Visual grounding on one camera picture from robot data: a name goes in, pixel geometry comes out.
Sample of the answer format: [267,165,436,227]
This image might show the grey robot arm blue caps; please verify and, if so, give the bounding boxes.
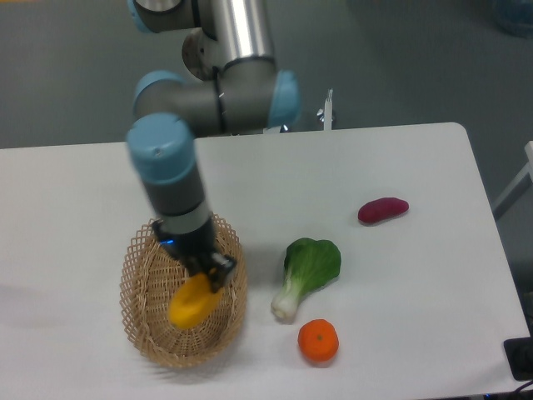
[127,1,301,292]

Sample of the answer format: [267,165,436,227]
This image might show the purple sweet potato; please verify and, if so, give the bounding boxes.
[357,197,410,225]

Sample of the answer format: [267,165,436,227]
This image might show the black device at table edge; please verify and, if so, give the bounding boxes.
[503,337,532,381]

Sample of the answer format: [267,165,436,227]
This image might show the white metal frame bracket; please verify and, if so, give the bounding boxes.
[262,88,336,134]

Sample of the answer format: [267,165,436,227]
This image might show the yellow mango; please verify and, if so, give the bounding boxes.
[167,273,223,330]

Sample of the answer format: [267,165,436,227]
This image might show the white frame at right edge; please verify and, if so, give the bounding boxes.
[491,141,532,221]

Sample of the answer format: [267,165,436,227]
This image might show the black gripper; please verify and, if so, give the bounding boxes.
[152,219,237,293]

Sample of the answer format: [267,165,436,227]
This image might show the green bok choy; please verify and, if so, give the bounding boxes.
[271,237,341,323]

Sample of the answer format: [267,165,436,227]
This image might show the orange tangerine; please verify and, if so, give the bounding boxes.
[297,319,340,363]

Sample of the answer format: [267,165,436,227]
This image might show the woven wicker basket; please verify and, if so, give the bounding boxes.
[120,214,247,368]

